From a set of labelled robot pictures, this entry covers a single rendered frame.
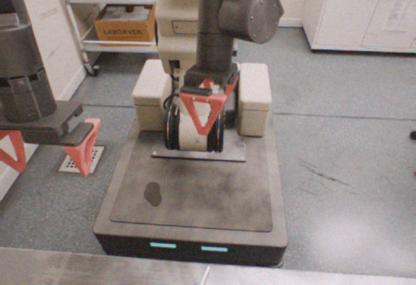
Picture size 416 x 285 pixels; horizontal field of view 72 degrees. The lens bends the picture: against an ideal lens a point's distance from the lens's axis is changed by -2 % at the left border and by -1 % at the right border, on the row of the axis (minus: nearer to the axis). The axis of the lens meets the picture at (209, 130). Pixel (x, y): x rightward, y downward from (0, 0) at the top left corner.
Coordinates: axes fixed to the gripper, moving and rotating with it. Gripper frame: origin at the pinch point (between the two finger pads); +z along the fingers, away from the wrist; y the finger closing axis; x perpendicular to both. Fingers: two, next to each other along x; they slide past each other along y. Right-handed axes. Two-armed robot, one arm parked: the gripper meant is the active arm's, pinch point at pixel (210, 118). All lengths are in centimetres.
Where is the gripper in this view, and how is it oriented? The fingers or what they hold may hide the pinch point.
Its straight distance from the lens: 50.4
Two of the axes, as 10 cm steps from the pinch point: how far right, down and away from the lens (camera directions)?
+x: -9.7, -1.5, 1.9
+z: -0.6, 9.0, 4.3
